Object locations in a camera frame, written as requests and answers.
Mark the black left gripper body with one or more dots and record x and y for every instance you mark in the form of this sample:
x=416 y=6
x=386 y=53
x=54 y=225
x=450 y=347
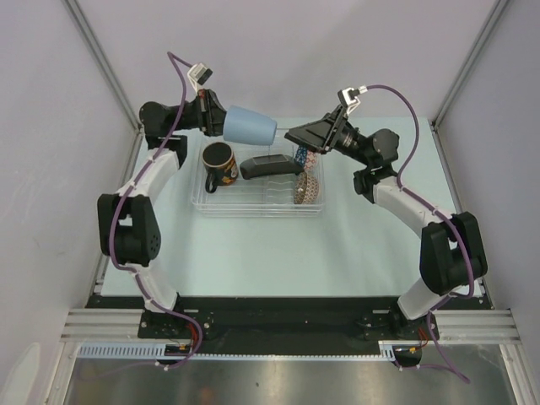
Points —
x=202 y=105

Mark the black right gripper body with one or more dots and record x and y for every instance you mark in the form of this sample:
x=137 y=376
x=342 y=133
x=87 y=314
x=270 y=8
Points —
x=345 y=140

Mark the light blue cup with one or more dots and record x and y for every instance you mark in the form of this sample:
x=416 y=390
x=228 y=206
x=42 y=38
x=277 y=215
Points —
x=248 y=127

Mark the black yellow square plate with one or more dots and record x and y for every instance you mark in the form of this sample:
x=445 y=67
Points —
x=269 y=165

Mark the brown lattice pattern bowl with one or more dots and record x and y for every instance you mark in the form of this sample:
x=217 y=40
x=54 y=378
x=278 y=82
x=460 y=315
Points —
x=307 y=189

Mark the black skull mug red inside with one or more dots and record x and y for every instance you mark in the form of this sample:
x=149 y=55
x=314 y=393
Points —
x=220 y=164

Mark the blue triangle pattern bowl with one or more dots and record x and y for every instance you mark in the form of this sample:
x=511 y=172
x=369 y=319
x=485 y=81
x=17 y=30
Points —
x=306 y=158

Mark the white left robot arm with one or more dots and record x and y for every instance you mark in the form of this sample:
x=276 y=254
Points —
x=128 y=227

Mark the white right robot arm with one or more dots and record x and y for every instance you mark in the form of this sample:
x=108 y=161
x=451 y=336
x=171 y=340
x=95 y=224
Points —
x=451 y=247

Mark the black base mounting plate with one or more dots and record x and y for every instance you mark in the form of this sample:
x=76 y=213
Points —
x=370 y=318

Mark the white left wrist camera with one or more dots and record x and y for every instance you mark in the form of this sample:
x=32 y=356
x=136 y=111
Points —
x=198 y=74

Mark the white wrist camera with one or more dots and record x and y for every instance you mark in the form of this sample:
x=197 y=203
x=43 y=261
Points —
x=350 y=98
x=198 y=74

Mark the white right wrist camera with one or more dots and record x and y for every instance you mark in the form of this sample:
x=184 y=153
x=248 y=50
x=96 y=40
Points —
x=350 y=98

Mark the white wire dish rack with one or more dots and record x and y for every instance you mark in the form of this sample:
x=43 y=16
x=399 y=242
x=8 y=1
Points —
x=267 y=196

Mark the aluminium frame rail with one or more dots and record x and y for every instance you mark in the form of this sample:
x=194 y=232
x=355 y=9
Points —
x=101 y=60

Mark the white slotted cable duct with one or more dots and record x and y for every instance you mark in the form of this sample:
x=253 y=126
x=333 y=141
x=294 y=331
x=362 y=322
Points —
x=148 y=351

